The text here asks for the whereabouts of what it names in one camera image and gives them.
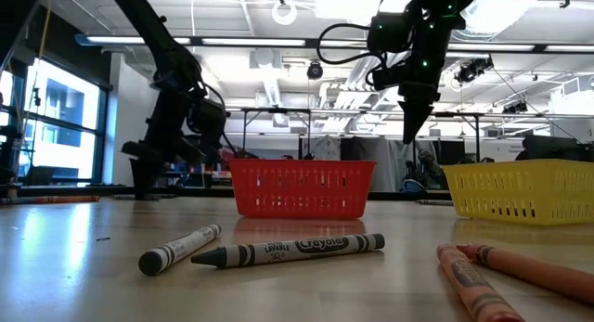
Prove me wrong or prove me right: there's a large window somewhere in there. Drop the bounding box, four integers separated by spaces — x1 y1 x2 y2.
0 57 109 185

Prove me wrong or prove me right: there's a red-orange crayon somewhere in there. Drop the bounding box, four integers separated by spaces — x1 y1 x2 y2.
456 242 594 306
435 242 526 322

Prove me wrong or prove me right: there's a silver ventilation duct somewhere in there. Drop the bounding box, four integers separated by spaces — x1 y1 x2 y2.
452 0 519 43

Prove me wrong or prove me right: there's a blue chair seat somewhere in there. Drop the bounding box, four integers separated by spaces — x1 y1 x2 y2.
401 177 426 193

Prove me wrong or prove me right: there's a black aluminium table frame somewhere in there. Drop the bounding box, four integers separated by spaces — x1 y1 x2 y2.
0 185 454 202

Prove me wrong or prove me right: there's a black crayon white wrapper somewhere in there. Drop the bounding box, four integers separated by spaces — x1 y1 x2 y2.
190 232 386 270
137 223 223 277

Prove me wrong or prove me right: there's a black metal rack frame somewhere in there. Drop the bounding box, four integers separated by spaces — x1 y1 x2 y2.
239 107 313 161
410 110 483 164

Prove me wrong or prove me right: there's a black monitor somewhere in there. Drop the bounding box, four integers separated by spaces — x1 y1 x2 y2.
514 134 594 163

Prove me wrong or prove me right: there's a yellow plastic basket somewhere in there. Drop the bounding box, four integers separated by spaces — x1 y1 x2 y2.
441 158 594 227

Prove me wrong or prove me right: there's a black round ceiling device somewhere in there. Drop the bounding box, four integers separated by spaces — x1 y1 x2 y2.
305 60 325 81

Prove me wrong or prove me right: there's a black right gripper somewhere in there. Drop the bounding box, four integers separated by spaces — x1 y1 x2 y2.
397 82 441 145

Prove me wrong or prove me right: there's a long ceiling light bar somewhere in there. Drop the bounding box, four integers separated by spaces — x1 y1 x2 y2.
73 32 594 54

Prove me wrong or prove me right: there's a red plastic basket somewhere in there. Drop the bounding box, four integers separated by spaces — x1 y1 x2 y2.
229 158 378 221

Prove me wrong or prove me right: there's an orange crayon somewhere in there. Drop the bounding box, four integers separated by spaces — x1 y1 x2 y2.
31 195 101 205

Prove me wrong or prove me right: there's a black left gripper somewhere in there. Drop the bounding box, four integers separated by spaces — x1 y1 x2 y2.
121 139 205 200

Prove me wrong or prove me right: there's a black ceiling spotlight cluster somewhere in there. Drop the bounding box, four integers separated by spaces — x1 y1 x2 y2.
453 56 496 85

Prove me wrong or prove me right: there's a cream hanging cable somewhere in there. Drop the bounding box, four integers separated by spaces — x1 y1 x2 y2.
18 0 53 133

